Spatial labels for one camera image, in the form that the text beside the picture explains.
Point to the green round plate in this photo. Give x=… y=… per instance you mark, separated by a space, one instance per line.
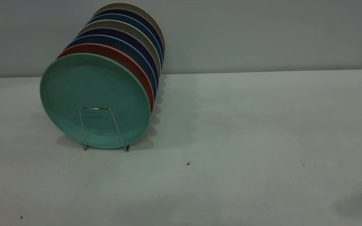
x=93 y=91

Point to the pink round plate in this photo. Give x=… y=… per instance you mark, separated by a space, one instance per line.
x=118 y=51

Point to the dark navy plate lilac rim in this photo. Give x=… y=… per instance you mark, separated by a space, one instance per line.
x=137 y=14
x=127 y=35

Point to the blue plate light rim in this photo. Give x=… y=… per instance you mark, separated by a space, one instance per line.
x=118 y=41

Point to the teal blue round plate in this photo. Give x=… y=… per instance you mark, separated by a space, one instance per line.
x=137 y=22

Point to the beige round plate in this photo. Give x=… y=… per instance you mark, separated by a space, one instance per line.
x=130 y=5
x=115 y=23

